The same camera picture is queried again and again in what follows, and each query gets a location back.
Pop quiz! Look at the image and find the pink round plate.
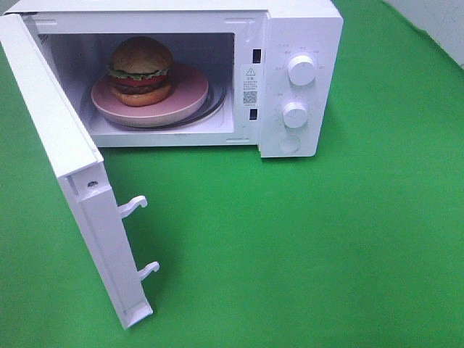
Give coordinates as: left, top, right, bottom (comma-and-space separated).
91, 63, 209, 128

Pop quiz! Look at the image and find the white microwave door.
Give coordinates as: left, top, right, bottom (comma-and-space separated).
1, 14, 160, 328

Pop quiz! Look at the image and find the green table cloth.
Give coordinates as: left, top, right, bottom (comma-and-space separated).
1, 1, 463, 347

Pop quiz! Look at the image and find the white microwave knob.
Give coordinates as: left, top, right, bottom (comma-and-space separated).
287, 53, 316, 86
282, 101, 308, 128

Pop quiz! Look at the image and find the burger with lettuce and tomato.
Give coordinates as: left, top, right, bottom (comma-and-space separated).
107, 36, 174, 107

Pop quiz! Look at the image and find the white microwave oven body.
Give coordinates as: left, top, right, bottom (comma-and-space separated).
2, 1, 343, 157

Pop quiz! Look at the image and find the round white door button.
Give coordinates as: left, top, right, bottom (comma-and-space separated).
278, 136, 301, 154

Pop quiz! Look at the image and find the lower white microwave knob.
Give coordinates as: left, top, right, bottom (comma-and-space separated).
282, 101, 308, 128

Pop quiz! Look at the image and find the upper white microwave knob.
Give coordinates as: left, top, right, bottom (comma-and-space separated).
287, 53, 316, 86

